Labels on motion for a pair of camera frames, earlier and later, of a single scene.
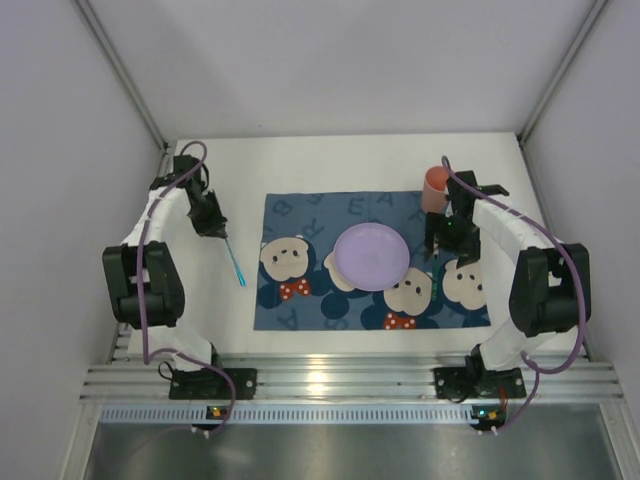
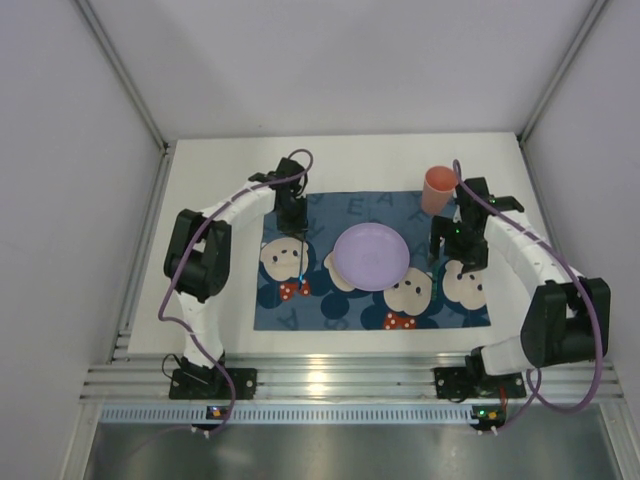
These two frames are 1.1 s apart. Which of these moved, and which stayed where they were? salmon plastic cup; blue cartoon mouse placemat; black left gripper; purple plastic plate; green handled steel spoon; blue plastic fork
Moved: blue plastic fork; black left gripper
Stayed: blue cartoon mouse placemat; purple plastic plate; green handled steel spoon; salmon plastic cup
